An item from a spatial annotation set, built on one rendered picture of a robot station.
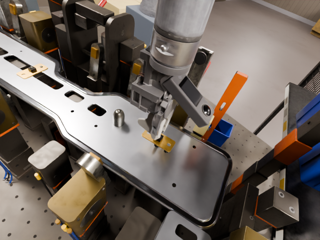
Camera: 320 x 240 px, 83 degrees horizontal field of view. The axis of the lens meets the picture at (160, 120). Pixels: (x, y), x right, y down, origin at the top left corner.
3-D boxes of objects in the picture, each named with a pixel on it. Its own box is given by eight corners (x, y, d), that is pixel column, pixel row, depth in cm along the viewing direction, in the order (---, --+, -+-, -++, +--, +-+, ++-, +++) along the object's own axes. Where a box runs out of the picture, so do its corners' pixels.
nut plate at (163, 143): (140, 135, 46) (141, 132, 45) (148, 126, 48) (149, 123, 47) (169, 153, 44) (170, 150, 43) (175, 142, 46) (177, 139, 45)
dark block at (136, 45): (117, 126, 87) (120, 42, 57) (125, 118, 92) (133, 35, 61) (125, 131, 86) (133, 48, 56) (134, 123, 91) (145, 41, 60)
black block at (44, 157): (47, 209, 60) (11, 168, 38) (71, 185, 66) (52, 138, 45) (59, 219, 59) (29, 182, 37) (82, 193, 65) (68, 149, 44)
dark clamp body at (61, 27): (70, 104, 92) (53, 25, 64) (88, 93, 99) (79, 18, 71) (82, 110, 90) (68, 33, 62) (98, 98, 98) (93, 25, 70)
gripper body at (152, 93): (148, 89, 43) (156, 39, 34) (179, 105, 41) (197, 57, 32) (128, 106, 38) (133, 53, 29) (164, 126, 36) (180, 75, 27)
